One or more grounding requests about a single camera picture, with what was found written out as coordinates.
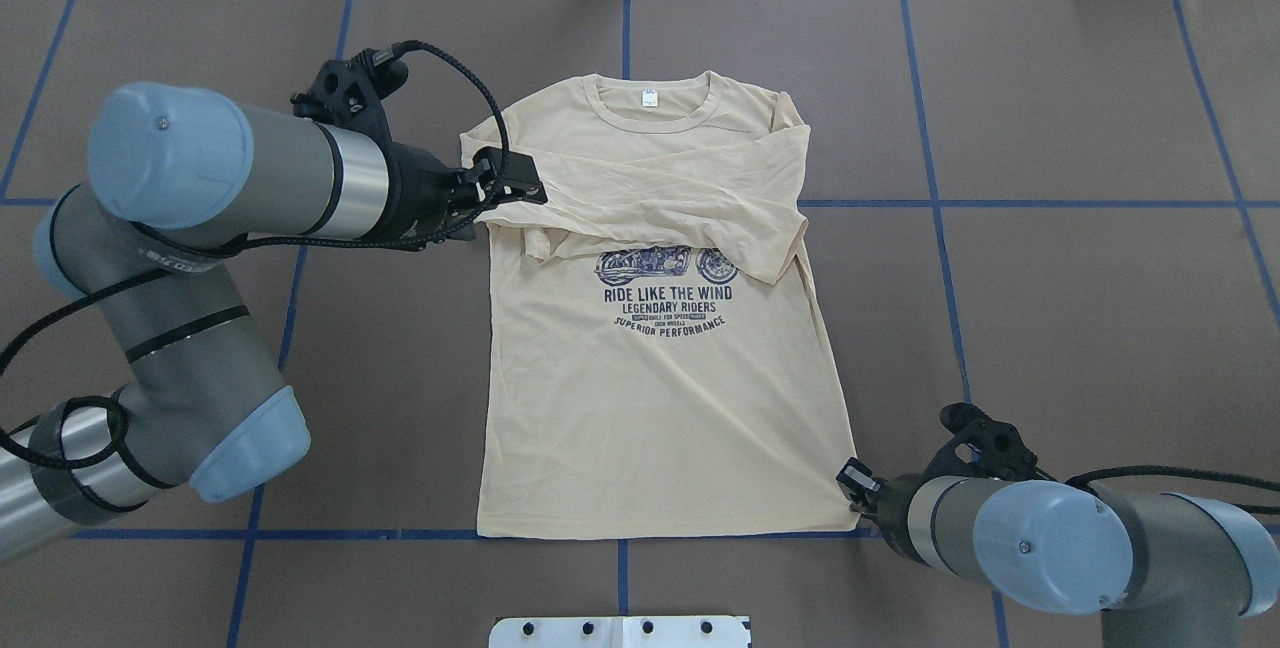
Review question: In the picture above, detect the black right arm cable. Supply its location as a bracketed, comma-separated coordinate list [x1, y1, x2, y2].
[1065, 466, 1280, 516]

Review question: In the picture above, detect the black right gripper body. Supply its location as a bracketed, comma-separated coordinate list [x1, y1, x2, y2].
[870, 473, 923, 561]

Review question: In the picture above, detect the cream long-sleeve printed shirt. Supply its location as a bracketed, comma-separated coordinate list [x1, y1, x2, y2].
[476, 70, 858, 540]

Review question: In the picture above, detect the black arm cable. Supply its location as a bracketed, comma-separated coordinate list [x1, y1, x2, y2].
[1065, 466, 1280, 516]
[0, 40, 513, 474]

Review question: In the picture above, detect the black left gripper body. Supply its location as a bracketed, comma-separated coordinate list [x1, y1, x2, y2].
[385, 143, 493, 241]

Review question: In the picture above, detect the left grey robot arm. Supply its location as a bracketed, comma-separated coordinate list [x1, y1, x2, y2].
[3, 77, 547, 562]

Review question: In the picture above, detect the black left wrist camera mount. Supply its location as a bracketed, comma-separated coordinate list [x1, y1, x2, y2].
[291, 47, 410, 145]

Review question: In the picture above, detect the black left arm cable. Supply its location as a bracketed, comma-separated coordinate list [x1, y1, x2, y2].
[0, 40, 513, 474]

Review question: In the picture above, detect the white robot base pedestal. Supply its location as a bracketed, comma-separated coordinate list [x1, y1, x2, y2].
[488, 615, 753, 647]

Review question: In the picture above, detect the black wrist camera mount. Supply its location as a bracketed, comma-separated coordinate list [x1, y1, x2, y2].
[291, 47, 410, 145]
[925, 402, 1039, 482]

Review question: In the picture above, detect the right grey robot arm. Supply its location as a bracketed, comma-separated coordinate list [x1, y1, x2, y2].
[836, 458, 1279, 647]

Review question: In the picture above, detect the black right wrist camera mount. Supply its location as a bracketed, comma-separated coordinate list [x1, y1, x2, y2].
[925, 402, 1039, 482]

